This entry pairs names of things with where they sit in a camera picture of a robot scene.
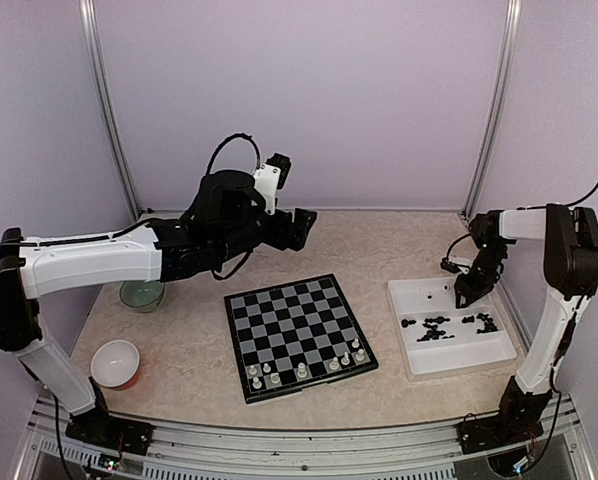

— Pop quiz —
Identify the black chess pieces cluster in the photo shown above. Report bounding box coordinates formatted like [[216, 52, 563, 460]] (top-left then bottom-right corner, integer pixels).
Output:
[[461, 312, 498, 334], [416, 316, 454, 342]]

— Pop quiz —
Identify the white orange bowl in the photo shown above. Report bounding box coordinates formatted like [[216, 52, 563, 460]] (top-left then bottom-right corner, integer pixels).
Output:
[[90, 340, 141, 390]]

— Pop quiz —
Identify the aluminium frame post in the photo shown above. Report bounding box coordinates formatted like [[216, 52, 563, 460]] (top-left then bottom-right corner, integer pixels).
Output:
[[79, 0, 142, 219], [461, 0, 523, 220]]

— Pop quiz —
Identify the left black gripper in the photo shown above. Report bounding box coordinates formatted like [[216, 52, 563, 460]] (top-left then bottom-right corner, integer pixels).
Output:
[[215, 207, 317, 264]]

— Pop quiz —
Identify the aluminium front rail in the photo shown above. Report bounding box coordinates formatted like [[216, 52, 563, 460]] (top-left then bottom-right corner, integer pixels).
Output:
[[11, 397, 598, 479]]

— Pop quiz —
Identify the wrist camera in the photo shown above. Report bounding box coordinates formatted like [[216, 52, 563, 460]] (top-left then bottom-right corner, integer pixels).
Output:
[[253, 153, 292, 215], [440, 255, 472, 274]]

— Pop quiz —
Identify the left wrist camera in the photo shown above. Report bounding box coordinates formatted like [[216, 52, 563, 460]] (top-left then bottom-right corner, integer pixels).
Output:
[[253, 153, 292, 215]]

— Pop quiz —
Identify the white chess queen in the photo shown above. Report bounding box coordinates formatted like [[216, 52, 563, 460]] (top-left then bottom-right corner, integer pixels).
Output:
[[296, 363, 308, 379]]

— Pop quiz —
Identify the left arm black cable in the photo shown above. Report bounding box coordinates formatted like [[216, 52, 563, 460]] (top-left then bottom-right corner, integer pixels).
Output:
[[206, 132, 263, 176]]

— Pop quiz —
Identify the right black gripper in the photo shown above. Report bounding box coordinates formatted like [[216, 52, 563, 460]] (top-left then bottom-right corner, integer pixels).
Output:
[[455, 243, 508, 310]]

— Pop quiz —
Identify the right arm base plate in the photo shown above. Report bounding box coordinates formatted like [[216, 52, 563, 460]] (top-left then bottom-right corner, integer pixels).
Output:
[[456, 415, 544, 455]]

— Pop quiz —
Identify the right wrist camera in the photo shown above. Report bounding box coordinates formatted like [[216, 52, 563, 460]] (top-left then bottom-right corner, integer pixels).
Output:
[[440, 255, 472, 274]]

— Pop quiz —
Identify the left aluminium frame post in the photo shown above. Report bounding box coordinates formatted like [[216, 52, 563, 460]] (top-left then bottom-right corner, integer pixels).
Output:
[[79, 0, 142, 219]]

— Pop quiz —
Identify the black chess pieces right cluster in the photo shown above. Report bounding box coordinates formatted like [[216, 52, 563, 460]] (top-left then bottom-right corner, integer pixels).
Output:
[[461, 312, 498, 334]]

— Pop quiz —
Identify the black grey chess board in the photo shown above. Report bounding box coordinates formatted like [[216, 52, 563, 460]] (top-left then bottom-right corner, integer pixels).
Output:
[[224, 273, 379, 404]]

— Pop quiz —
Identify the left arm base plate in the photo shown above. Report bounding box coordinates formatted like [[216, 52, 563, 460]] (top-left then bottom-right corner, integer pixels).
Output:
[[65, 410, 154, 456]]

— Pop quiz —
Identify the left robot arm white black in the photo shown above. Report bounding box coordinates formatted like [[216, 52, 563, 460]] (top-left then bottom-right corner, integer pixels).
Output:
[[0, 166, 317, 445]]

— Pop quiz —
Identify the green glass bowl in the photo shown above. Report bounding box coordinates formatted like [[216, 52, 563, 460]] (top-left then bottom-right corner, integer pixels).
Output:
[[119, 281, 166, 313]]

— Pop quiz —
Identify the white plastic tray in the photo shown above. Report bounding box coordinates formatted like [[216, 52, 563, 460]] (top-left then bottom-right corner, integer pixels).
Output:
[[387, 277, 517, 381]]

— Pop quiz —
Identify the right aluminium frame post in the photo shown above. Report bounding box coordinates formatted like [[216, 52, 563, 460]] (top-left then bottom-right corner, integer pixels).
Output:
[[461, 0, 523, 220]]

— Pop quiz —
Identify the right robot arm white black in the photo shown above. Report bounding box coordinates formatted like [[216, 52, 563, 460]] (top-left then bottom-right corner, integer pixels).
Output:
[[454, 204, 598, 453]]

